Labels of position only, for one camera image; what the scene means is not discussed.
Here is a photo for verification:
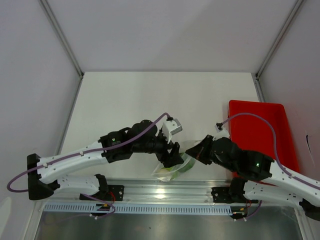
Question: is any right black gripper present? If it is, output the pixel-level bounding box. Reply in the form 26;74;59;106
185;134;237;173

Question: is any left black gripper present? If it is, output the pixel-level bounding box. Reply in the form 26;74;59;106
132;128;184;168

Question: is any green bell pepper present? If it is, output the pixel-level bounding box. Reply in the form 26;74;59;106
178;155;196;173

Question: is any clear dotted zip bag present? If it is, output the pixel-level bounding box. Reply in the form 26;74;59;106
151;140;200;182

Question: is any white egg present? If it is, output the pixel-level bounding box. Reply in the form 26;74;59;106
157;168;170;175

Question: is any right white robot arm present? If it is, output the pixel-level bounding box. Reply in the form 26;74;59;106
186;135;320;221

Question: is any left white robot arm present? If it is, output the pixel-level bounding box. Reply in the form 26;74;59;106
27;117;184;201

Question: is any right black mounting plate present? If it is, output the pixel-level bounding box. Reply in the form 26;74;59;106
211;186;259;204

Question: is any black mounting plate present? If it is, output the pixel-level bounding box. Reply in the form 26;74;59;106
90;185;125;202
211;186;259;204

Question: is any red plastic tray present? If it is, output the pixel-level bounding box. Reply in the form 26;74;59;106
228;100;300;173

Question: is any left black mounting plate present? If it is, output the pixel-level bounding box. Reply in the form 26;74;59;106
90;185;125;202

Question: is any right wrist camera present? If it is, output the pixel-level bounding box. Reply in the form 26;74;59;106
214;122;230;140

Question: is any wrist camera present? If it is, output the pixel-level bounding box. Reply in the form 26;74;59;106
162;117;183;144
214;122;230;140

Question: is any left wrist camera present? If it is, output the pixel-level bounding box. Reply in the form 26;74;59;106
162;117;183;144

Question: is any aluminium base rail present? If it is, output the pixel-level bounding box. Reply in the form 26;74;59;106
33;177;307;206

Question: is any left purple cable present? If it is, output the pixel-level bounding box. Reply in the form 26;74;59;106
6;112;175;221

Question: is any purple cable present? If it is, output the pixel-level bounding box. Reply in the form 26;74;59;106
6;112;175;221
216;112;320;221

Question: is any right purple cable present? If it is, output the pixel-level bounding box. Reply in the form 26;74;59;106
216;112;320;221

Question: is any white slotted cable duct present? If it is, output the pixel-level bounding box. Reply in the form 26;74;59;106
43;202;233;216

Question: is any right aluminium frame post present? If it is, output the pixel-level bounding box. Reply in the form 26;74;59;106
254;0;308;80

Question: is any aluminium frame post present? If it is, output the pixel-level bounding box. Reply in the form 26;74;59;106
254;0;308;80
37;0;85;80

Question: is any left aluminium frame post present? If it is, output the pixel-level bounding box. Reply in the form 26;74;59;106
37;0;85;80

